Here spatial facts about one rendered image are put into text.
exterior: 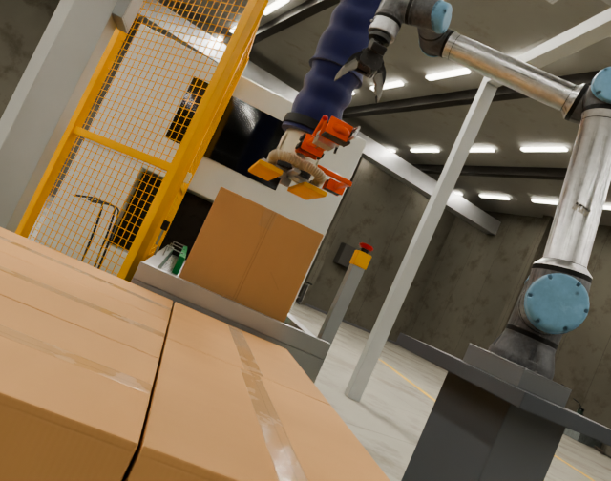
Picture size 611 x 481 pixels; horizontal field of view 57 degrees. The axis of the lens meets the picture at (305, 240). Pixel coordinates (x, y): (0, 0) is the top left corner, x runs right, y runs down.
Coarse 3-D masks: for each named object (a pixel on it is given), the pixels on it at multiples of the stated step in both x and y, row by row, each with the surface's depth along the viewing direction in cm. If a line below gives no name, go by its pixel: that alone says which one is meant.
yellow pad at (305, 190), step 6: (294, 186) 231; (300, 186) 218; (306, 186) 213; (312, 186) 213; (294, 192) 240; (300, 192) 232; (306, 192) 224; (312, 192) 217; (318, 192) 214; (324, 192) 214; (306, 198) 240; (312, 198) 232; (318, 198) 226
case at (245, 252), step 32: (224, 192) 193; (224, 224) 193; (256, 224) 195; (288, 224) 197; (192, 256) 191; (224, 256) 193; (256, 256) 195; (288, 256) 197; (224, 288) 193; (256, 288) 195; (288, 288) 198
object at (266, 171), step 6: (258, 162) 209; (264, 162) 209; (252, 168) 227; (258, 168) 220; (264, 168) 213; (270, 168) 210; (276, 168) 210; (258, 174) 235; (264, 174) 227; (270, 174) 220; (276, 174) 214; (282, 174) 211
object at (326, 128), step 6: (330, 120) 166; (336, 120) 166; (324, 126) 173; (330, 126) 166; (348, 126) 167; (324, 132) 169; (330, 132) 166; (336, 132) 166; (330, 138) 171; (336, 138) 168; (342, 138) 167
